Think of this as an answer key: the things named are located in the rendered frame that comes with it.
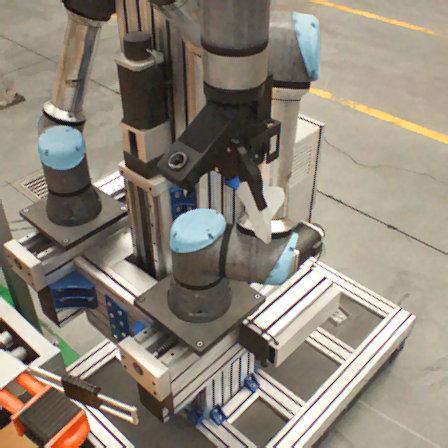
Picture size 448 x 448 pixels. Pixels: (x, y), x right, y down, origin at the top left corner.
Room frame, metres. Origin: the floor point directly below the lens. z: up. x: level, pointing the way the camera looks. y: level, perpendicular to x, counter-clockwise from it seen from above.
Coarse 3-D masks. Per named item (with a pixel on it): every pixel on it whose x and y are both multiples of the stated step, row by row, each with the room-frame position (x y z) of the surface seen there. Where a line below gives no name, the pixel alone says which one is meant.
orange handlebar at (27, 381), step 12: (24, 372) 0.55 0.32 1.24; (24, 384) 0.53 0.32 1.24; (36, 384) 0.53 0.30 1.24; (0, 396) 0.51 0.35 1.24; (12, 396) 0.51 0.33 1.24; (12, 408) 0.49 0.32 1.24; (72, 432) 0.45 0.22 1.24; (84, 432) 0.45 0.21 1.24; (60, 444) 0.43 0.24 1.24; (72, 444) 0.43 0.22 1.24
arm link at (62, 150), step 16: (64, 128) 1.29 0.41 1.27; (48, 144) 1.22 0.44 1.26; (64, 144) 1.22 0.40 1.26; (80, 144) 1.23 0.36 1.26; (48, 160) 1.19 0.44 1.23; (64, 160) 1.19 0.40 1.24; (80, 160) 1.21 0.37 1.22; (48, 176) 1.20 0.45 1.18; (64, 176) 1.19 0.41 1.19; (80, 176) 1.21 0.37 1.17; (64, 192) 1.19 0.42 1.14
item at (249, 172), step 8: (240, 160) 0.57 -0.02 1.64; (248, 160) 0.57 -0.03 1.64; (240, 168) 0.56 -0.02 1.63; (248, 168) 0.56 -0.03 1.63; (256, 168) 0.56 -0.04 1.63; (240, 176) 0.56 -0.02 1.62; (248, 176) 0.56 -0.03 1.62; (256, 176) 0.56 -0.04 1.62; (248, 184) 0.56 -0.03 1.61; (256, 184) 0.55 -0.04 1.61; (256, 192) 0.55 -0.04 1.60; (256, 200) 0.55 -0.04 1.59; (264, 200) 0.55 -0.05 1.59; (264, 208) 0.55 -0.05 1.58
